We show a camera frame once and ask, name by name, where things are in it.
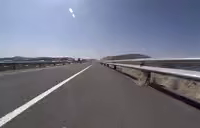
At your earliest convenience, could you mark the distant hill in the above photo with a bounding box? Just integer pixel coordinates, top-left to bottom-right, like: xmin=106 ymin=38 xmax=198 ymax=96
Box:
xmin=101 ymin=53 xmax=152 ymax=62

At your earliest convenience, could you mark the grey asphalt road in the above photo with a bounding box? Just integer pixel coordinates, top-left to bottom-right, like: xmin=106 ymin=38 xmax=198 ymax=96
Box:
xmin=0 ymin=60 xmax=200 ymax=128

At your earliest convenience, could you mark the metal guardrail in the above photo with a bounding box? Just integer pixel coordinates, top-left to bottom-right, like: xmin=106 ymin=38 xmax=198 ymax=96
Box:
xmin=100 ymin=57 xmax=200 ymax=88
xmin=0 ymin=58 xmax=80 ymax=72

